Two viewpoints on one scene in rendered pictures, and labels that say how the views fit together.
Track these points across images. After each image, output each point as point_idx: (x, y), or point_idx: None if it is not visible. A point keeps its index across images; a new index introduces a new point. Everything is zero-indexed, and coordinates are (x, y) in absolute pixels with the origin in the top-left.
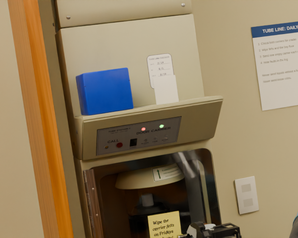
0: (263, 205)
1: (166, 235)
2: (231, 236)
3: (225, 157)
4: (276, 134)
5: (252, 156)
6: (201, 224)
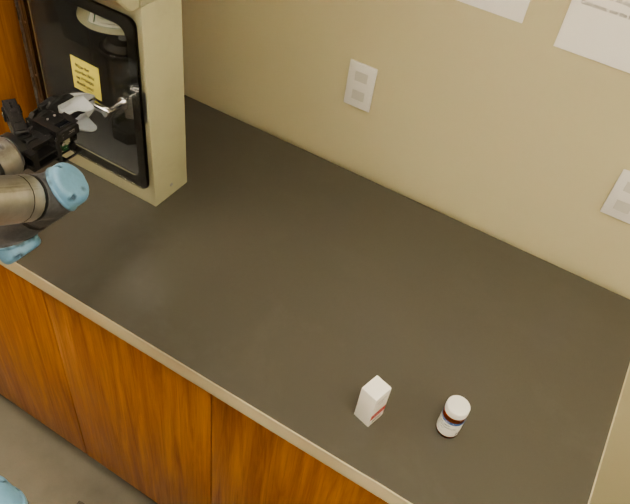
0: (378, 110)
1: (87, 84)
2: (14, 137)
3: (350, 24)
4: (431, 34)
5: (386, 43)
6: (48, 102)
